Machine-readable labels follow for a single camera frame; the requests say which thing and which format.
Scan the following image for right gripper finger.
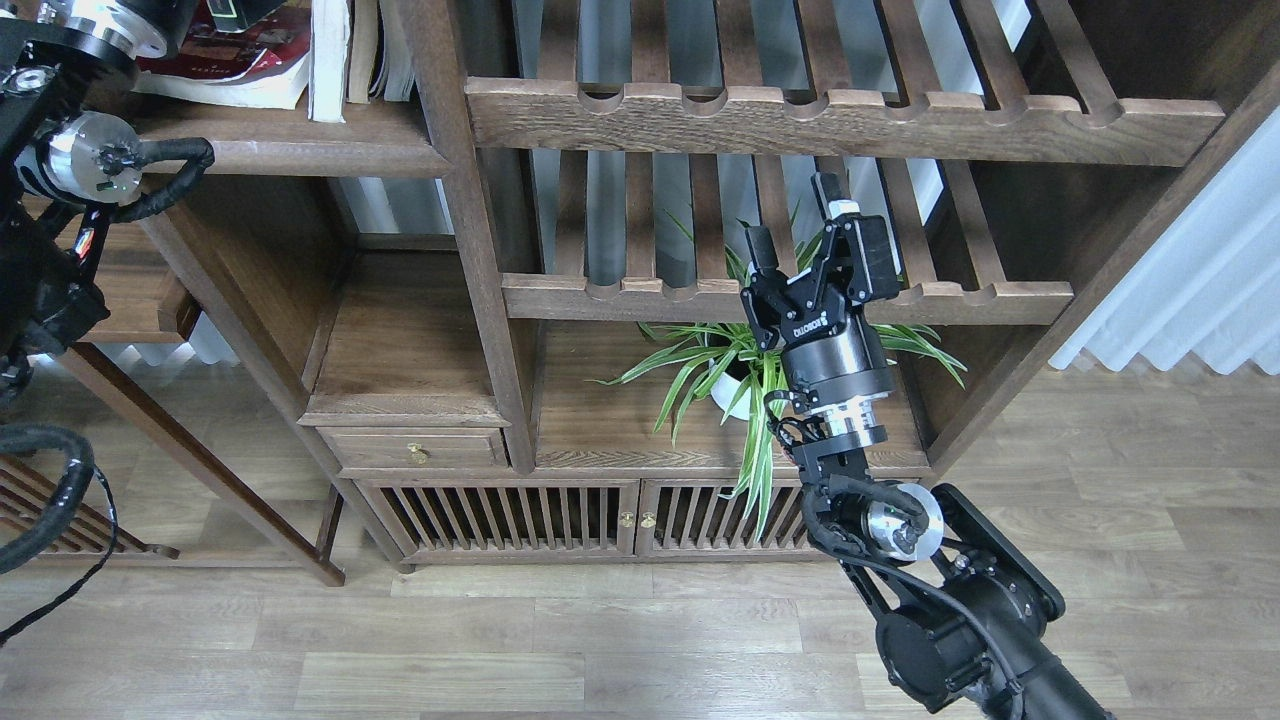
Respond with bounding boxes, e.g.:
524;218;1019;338
744;225;783;291

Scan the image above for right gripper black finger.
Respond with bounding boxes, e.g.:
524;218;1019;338
812;172;901;304

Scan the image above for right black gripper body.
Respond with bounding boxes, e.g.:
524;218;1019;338
742;255;893;411

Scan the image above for white and purple book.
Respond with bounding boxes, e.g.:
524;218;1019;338
307;0;352;123

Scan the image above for red cover book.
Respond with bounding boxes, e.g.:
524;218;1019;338
134;1;311;109

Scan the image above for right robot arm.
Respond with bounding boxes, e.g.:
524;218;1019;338
742;173;1108;719

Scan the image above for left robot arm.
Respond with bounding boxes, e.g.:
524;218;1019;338
1;1;215;404

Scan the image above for upright cream books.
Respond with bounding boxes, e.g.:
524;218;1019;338
346;0;415;104

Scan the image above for spider plant in white pot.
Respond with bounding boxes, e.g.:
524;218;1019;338
616;227;965;538

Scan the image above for brass cabinet door knobs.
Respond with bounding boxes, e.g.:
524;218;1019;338
620;511;657;529

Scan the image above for dark wooden bookshelf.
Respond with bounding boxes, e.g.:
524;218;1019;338
88;1;1277;568

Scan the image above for white curtain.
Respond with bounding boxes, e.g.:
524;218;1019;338
1050;113;1279;375

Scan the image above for brass drawer knob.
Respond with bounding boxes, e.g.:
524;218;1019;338
406;443;431;465

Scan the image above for wooden side table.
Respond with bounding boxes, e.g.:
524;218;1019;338
56;227;346;587

